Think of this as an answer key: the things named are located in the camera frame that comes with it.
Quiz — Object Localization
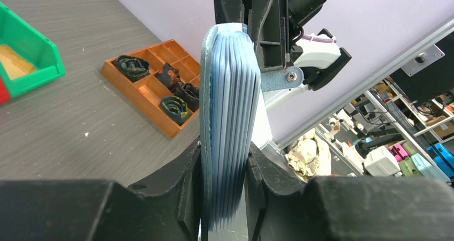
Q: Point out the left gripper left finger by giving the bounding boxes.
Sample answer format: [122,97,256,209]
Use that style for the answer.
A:
[1,140,202,240]

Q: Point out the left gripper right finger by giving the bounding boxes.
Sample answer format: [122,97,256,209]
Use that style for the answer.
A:
[245,145,453,240]

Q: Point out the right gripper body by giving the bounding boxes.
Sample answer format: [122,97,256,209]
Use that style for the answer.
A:
[214,0,288,72]

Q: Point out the blue leather card holder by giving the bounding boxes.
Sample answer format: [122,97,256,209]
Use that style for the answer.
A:
[199,22,261,232]

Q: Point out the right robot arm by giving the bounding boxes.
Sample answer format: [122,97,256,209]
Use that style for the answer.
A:
[214,0,351,110]

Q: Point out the gold cards in green bin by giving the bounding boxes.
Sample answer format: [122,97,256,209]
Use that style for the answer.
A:
[1,44,36,80]

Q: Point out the rolled belt bottom left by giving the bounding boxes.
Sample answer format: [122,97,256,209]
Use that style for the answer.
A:
[159,95,193,126]

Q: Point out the black rolled belt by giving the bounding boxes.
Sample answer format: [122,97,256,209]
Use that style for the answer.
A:
[155,63,200,112]

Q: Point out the rolled belt top left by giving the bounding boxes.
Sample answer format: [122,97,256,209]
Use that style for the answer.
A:
[113,55,150,82]

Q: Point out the red plastic bin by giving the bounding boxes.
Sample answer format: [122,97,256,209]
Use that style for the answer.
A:
[0,78,11,104]

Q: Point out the green plastic bin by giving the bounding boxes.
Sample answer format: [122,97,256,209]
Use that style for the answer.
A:
[1,3,66,99]

